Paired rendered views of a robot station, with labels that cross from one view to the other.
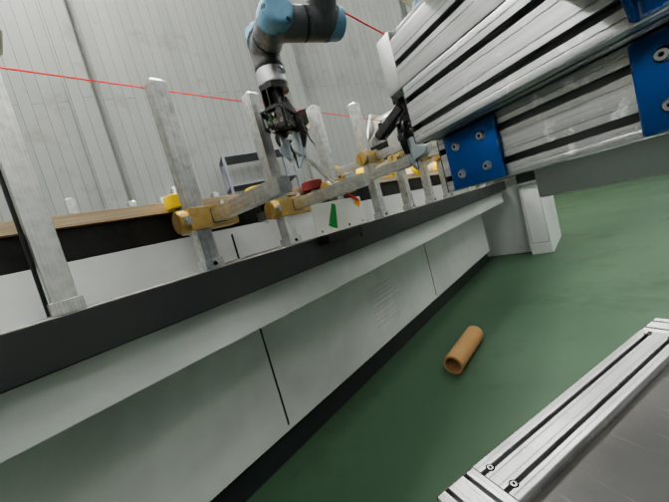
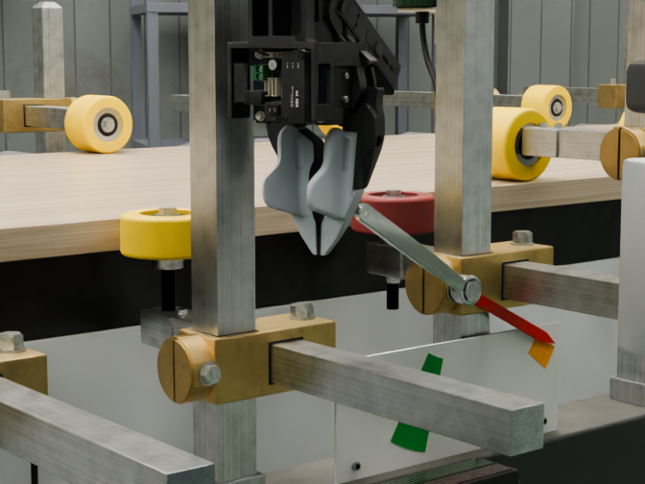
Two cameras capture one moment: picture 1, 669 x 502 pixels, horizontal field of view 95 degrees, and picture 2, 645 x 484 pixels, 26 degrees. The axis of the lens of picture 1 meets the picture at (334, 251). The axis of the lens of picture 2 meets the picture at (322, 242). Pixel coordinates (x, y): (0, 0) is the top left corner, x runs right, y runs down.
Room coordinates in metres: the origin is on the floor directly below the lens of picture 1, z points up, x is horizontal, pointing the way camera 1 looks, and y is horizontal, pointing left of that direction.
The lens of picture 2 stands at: (-0.12, -0.12, 1.04)
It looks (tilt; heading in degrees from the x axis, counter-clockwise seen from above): 8 degrees down; 9
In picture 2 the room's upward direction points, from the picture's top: straight up
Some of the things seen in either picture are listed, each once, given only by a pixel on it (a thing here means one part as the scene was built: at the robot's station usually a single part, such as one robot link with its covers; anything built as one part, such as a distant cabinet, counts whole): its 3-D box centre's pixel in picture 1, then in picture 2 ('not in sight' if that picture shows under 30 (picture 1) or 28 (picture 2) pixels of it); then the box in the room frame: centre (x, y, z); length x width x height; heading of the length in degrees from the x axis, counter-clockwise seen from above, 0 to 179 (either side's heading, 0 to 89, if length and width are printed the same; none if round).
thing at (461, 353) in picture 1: (464, 348); not in sight; (1.32, -0.45, 0.04); 0.30 x 0.08 x 0.08; 137
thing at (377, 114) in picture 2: (297, 131); (349, 127); (0.85, 0.01, 0.99); 0.05 x 0.02 x 0.09; 67
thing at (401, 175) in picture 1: (399, 166); not in sight; (1.44, -0.39, 0.90); 0.04 x 0.04 x 0.48; 47
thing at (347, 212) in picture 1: (340, 214); (455, 398); (1.04, -0.05, 0.75); 0.26 x 0.01 x 0.10; 137
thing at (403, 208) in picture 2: (315, 194); (393, 249); (1.20, 0.02, 0.85); 0.08 x 0.08 x 0.11
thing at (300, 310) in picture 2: not in sight; (301, 310); (0.95, 0.06, 0.84); 0.02 x 0.02 x 0.01
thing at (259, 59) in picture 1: (264, 49); not in sight; (0.84, 0.04, 1.21); 0.09 x 0.08 x 0.11; 23
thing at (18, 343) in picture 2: not in sight; (10, 342); (0.76, 0.23, 0.85); 0.02 x 0.02 x 0.01
